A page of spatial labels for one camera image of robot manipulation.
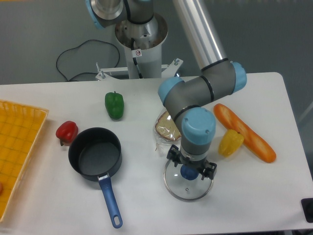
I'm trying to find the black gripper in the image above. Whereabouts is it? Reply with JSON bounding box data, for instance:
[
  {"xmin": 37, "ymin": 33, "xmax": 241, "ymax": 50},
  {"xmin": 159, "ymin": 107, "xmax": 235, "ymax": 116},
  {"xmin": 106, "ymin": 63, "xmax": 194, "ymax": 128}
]
[{"xmin": 166, "ymin": 144, "xmax": 217, "ymax": 180}]

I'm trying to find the glass lid with blue knob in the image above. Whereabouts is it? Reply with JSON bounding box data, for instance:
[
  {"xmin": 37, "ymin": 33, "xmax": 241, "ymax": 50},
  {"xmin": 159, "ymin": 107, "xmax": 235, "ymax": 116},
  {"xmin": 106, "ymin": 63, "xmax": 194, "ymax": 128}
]
[{"xmin": 163, "ymin": 160, "xmax": 214, "ymax": 202}]

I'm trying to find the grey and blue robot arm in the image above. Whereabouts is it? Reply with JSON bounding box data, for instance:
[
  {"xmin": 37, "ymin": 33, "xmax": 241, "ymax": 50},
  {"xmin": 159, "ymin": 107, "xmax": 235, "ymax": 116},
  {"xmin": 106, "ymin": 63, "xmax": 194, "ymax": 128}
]
[{"xmin": 86, "ymin": 0, "xmax": 247, "ymax": 179}]

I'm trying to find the bread slice in plastic wrap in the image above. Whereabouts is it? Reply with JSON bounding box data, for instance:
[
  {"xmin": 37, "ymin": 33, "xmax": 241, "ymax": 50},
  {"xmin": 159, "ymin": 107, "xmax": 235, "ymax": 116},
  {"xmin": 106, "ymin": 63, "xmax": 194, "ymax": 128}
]
[{"xmin": 153, "ymin": 109, "xmax": 181, "ymax": 157}]

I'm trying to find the yellow bell pepper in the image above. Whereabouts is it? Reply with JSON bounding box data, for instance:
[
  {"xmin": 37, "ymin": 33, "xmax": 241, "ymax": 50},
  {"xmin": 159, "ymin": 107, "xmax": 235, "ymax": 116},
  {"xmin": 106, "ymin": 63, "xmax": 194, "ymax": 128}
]
[{"xmin": 218, "ymin": 129, "xmax": 244, "ymax": 157}]

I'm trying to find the orange baguette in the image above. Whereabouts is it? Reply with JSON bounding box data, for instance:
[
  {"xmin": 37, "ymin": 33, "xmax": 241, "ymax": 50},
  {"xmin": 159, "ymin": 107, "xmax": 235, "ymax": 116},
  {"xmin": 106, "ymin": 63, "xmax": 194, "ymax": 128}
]
[{"xmin": 213, "ymin": 104, "xmax": 276, "ymax": 163}]

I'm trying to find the green bell pepper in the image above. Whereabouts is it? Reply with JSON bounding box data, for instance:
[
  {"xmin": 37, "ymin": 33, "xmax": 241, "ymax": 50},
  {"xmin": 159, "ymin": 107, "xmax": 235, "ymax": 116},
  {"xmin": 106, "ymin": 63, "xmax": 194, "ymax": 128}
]
[{"xmin": 105, "ymin": 92, "xmax": 124, "ymax": 120}]

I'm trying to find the black device at table edge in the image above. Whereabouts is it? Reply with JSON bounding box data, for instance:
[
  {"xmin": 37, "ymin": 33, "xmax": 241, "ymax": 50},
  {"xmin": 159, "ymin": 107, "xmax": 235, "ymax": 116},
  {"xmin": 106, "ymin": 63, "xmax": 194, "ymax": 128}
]
[{"xmin": 301, "ymin": 198, "xmax": 313, "ymax": 223}]

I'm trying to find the red bell pepper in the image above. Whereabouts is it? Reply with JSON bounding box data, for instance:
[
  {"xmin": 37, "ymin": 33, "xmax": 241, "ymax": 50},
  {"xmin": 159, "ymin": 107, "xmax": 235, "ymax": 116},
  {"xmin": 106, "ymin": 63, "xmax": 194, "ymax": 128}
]
[{"xmin": 56, "ymin": 121, "xmax": 78, "ymax": 146}]

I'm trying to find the yellow woven basket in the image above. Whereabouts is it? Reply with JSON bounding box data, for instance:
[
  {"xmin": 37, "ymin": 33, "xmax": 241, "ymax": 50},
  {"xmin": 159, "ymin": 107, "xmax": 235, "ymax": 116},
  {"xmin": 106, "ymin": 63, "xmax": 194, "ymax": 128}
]
[{"xmin": 0, "ymin": 100, "xmax": 49, "ymax": 221}]

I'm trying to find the dark saucepan with blue handle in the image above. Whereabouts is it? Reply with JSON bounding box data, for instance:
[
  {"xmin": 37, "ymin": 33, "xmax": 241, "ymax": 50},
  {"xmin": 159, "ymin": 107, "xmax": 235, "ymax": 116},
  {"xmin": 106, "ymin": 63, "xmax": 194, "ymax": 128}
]
[{"xmin": 68, "ymin": 127, "xmax": 123, "ymax": 229}]

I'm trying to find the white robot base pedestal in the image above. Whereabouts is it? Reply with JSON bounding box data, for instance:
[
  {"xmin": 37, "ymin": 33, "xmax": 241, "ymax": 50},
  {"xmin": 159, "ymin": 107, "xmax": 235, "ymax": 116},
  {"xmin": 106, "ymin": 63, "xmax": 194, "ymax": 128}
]
[{"xmin": 95, "ymin": 13, "xmax": 184, "ymax": 81}]

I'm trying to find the black cable on floor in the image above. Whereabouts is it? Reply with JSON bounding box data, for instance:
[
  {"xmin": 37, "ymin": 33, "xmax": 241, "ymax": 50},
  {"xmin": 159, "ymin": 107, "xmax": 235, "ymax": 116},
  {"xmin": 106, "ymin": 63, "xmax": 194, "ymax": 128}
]
[{"xmin": 55, "ymin": 39, "xmax": 130, "ymax": 82}]

